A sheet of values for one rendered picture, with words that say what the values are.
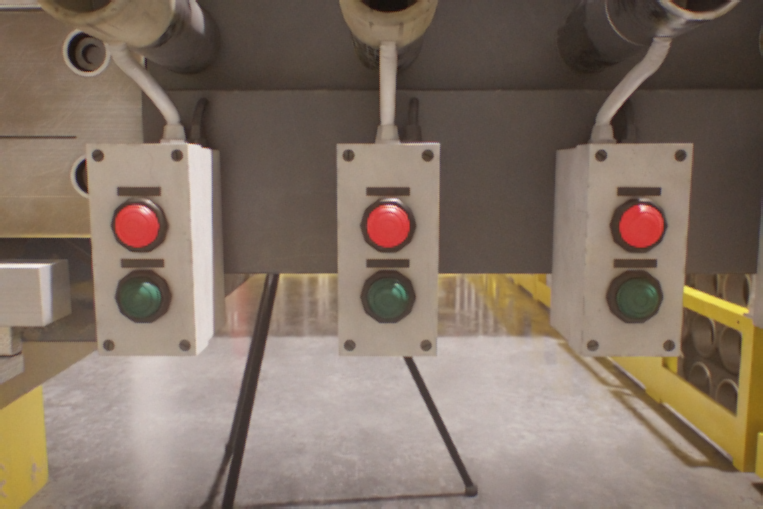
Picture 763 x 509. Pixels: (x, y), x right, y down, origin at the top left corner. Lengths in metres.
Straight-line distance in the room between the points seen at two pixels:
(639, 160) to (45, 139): 0.49
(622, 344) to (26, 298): 0.44
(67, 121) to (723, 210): 0.56
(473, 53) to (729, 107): 0.21
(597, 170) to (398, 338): 0.18
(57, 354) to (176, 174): 0.67
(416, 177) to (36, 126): 0.35
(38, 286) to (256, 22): 0.28
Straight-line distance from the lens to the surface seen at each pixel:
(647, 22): 0.43
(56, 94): 0.63
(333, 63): 0.56
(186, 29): 0.50
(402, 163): 0.44
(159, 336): 0.48
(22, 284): 0.55
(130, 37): 0.44
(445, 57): 0.56
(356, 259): 0.44
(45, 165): 0.63
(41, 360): 1.06
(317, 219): 0.53
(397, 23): 0.37
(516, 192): 0.54
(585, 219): 0.46
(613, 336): 0.48
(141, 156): 0.47
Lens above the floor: 0.75
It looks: 7 degrees down
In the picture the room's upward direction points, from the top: straight up
